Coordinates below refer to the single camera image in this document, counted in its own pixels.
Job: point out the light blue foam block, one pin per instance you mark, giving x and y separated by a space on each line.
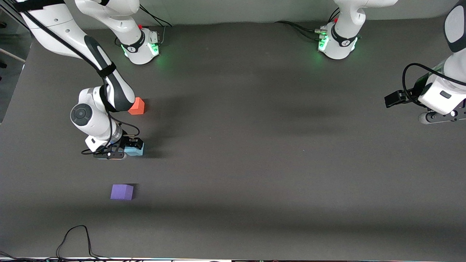
135 151

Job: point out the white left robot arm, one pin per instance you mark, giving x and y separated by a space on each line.
342 36

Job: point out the purple foam block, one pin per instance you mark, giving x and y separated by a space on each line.
122 192

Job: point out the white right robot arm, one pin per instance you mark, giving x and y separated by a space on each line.
54 22

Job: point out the orange foam block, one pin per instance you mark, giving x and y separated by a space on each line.
138 107

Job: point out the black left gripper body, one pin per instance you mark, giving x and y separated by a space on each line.
418 88

